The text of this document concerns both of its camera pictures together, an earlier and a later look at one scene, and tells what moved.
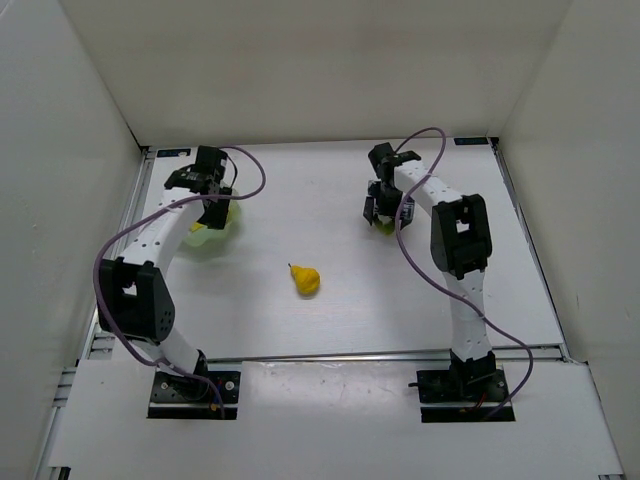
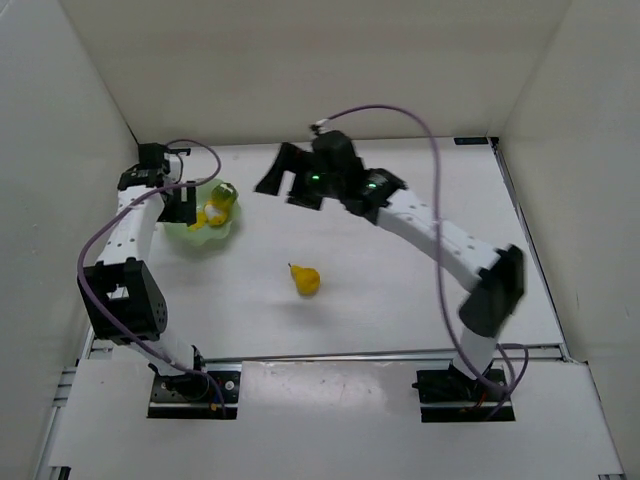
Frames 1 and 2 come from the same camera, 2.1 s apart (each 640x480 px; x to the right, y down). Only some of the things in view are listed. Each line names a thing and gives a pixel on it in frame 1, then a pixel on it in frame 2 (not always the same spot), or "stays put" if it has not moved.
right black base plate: (442, 402) stays put
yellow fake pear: (307, 280) stays put
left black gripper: (216, 214) -> (181, 204)
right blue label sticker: (462, 141) stays put
